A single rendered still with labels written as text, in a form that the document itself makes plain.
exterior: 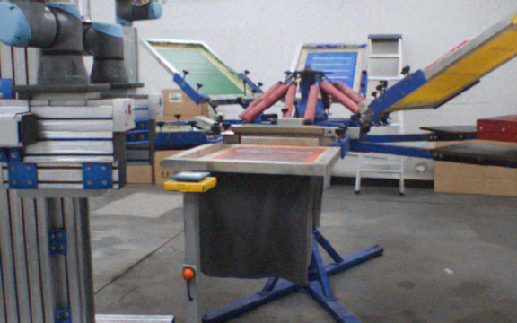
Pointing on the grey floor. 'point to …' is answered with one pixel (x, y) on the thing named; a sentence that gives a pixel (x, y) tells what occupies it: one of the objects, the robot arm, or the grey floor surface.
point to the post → (192, 239)
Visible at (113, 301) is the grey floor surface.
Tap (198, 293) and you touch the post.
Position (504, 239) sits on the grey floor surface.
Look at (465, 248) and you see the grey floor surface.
